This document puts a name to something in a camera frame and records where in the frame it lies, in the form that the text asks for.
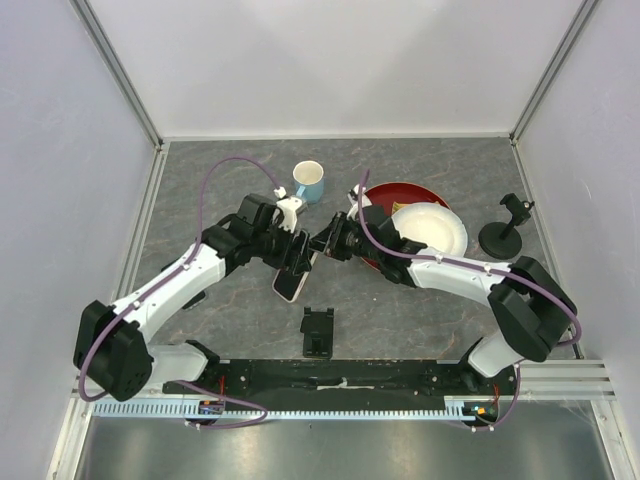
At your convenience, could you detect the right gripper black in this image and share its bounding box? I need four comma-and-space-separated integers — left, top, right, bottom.
308, 211, 381, 263

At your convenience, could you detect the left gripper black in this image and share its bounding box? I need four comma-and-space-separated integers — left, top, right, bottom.
251, 215, 310, 275

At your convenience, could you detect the phone with beige case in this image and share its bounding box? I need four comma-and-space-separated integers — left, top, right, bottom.
272, 252, 318, 303

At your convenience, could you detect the black folding phone stand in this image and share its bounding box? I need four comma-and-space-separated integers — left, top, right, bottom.
300, 307, 335, 360

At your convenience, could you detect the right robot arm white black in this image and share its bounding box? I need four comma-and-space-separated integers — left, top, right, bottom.
310, 206, 577, 394

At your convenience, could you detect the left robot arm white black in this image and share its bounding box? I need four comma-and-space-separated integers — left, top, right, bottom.
73, 194, 310, 402

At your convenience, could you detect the dark phone with grey case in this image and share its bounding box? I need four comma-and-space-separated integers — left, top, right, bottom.
182, 291, 206, 310

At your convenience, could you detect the black round-base phone holder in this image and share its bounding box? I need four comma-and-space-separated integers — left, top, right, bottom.
478, 193, 535, 260

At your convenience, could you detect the blue mug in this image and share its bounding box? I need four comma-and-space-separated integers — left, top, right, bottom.
292, 160, 325, 204

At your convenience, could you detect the red round tray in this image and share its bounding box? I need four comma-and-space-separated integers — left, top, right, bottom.
357, 182, 453, 262

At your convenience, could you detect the yellow item on tray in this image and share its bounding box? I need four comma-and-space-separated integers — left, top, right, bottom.
391, 202, 407, 214

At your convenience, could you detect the white paper plate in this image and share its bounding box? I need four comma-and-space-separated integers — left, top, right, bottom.
391, 202, 468, 256

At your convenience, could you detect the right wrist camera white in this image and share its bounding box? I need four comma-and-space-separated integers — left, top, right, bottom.
347, 185, 372, 219

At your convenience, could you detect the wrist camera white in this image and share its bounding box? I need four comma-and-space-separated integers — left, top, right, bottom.
347, 185, 372, 219
273, 186, 307, 233

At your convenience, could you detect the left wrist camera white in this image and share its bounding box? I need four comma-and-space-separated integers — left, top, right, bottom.
273, 186, 307, 233

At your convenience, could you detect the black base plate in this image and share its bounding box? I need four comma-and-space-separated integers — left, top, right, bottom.
162, 357, 519, 414

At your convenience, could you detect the grey slotted cable duct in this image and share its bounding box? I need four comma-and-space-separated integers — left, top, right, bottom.
93, 398, 497, 421

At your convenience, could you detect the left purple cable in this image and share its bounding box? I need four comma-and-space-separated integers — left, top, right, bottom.
78, 156, 281, 430

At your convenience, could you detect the aluminium frame rail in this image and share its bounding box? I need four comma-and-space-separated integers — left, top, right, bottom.
520, 360, 615, 401

